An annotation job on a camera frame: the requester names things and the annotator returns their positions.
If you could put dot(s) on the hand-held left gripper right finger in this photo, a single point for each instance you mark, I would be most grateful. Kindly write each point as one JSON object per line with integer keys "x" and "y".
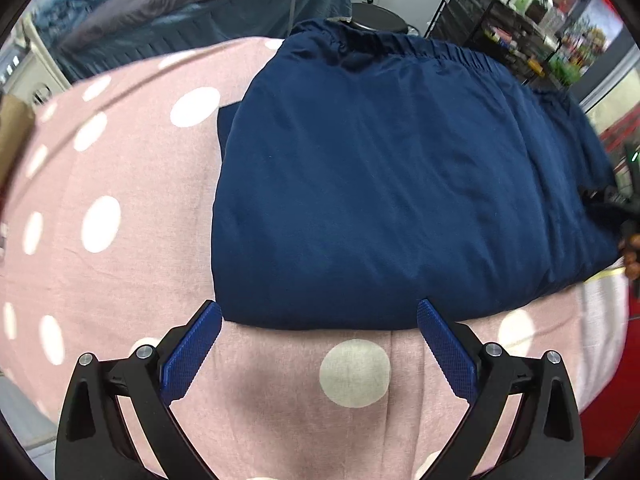
{"x": 450, "y": 355}

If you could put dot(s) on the crumpled light blue bedding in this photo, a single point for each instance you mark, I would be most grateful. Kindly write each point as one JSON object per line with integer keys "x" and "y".
{"x": 75, "y": 7}

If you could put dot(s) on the white cabinet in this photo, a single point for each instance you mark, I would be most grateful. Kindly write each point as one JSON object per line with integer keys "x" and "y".
{"x": 35, "y": 70}

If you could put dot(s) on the brown cardboard box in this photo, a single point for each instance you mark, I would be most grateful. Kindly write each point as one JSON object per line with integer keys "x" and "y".
{"x": 12, "y": 135}

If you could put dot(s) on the black round stool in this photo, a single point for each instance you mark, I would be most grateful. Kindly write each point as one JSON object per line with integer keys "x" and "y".
{"x": 382, "y": 17}

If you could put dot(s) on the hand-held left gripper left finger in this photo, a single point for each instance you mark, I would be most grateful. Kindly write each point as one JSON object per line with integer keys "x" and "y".
{"x": 192, "y": 355}

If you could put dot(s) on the grey blanket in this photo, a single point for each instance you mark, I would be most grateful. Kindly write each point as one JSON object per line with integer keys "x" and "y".
{"x": 165, "y": 0}

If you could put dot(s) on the pink polka dot bed sheet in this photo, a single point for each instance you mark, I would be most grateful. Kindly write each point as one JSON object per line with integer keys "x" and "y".
{"x": 125, "y": 285}

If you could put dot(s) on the person's right hand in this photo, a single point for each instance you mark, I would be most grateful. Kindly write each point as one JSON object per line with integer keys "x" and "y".
{"x": 632, "y": 257}

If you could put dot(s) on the red plastic tub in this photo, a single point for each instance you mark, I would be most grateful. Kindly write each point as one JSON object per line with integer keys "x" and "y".
{"x": 607, "y": 410}

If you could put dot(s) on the navy blue pants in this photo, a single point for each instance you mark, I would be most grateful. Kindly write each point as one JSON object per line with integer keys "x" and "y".
{"x": 375, "y": 185}

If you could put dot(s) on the shelf with colourful goods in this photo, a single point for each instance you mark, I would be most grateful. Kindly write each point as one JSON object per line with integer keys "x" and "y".
{"x": 565, "y": 15}

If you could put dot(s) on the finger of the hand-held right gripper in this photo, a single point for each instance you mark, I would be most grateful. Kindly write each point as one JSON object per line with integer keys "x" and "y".
{"x": 602, "y": 199}

